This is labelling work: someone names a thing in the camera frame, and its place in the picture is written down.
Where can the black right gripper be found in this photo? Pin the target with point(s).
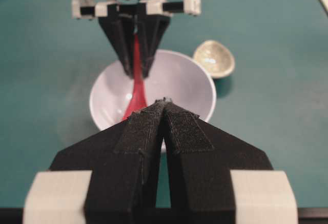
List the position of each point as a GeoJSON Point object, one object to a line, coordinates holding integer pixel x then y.
{"type": "Point", "coordinates": [154, 19]}

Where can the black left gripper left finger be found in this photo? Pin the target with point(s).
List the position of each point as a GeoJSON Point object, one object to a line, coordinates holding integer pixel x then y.
{"type": "Point", "coordinates": [108, 177]}

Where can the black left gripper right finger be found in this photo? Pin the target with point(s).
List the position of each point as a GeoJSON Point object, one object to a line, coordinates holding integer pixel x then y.
{"type": "Point", "coordinates": [215, 177]}

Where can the white round bowl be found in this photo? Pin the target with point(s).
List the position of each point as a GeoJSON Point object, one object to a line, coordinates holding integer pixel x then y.
{"type": "Point", "coordinates": [173, 75]}

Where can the red plastic spoon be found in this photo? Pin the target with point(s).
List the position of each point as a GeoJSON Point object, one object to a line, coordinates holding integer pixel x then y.
{"type": "Point", "coordinates": [138, 99]}

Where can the small speckled ceramic dish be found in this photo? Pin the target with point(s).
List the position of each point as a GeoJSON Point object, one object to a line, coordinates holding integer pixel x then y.
{"type": "Point", "coordinates": [216, 58]}

